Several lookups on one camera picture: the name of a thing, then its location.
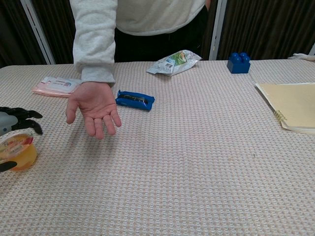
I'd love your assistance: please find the black grey left robot hand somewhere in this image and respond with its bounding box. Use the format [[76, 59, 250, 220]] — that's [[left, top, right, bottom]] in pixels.
[[0, 106, 43, 173]]

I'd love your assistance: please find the person right hand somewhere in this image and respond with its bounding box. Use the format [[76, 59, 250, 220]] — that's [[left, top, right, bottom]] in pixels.
[[65, 82, 123, 141]]

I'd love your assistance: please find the orange jelly cup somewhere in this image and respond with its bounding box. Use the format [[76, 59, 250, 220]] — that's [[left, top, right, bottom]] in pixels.
[[0, 131, 38, 172]]

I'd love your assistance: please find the blue snack bar wrapper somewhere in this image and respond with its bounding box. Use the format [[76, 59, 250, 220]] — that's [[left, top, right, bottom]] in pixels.
[[115, 89, 156, 112]]

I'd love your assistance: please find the pink wet wipes pack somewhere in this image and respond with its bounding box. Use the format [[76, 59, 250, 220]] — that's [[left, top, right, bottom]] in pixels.
[[31, 76, 82, 97]]

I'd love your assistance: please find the person torso white top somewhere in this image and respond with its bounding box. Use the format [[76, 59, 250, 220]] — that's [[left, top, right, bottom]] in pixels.
[[114, 0, 209, 63]]

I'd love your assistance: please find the person grey sleeved right arm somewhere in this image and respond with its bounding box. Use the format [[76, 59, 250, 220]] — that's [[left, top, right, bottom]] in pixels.
[[73, 0, 118, 87]]

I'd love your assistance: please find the dark curtain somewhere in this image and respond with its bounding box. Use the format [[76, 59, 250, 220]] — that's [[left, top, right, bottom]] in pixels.
[[217, 0, 315, 61], [0, 0, 77, 69]]

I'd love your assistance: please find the blue toy building block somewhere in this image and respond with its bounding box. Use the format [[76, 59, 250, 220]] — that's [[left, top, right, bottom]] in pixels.
[[226, 52, 252, 75]]

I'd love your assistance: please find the white green snack bag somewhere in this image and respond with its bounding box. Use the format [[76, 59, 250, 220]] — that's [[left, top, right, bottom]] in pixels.
[[146, 49, 202, 77]]

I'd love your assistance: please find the beige woven tablecloth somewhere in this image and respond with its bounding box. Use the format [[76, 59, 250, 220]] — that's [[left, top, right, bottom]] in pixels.
[[0, 59, 315, 236]]

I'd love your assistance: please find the cream spiral notebook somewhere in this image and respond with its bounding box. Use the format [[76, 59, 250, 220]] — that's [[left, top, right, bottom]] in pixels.
[[255, 82, 315, 135]]

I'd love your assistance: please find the grey metal frame post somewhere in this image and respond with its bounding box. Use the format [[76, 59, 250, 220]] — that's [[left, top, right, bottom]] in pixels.
[[20, 0, 56, 65], [208, 0, 227, 61]]

